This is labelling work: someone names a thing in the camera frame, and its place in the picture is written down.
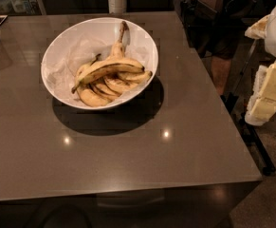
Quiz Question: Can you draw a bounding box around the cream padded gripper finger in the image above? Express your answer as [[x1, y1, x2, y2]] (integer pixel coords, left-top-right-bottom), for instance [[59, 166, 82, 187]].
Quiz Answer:
[[245, 61, 276, 126]]

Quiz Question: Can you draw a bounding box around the yellow banana bunch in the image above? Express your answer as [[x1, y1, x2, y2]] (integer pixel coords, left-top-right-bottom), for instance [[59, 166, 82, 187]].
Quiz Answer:
[[71, 21, 153, 107]]

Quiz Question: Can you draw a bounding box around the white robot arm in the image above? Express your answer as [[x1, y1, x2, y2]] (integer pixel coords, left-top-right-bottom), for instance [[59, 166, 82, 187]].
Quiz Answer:
[[245, 6, 276, 126]]

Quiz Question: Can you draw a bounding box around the white bowl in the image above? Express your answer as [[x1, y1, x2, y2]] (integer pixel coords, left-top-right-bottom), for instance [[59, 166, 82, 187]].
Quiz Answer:
[[40, 16, 159, 111]]

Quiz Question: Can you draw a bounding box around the black stand leg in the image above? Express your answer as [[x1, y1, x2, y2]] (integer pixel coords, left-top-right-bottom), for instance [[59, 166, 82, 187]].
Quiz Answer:
[[221, 93, 276, 176]]

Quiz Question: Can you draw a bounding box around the dark bag on chair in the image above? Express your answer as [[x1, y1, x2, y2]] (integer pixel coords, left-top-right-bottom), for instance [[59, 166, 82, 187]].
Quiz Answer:
[[180, 0, 255, 59]]

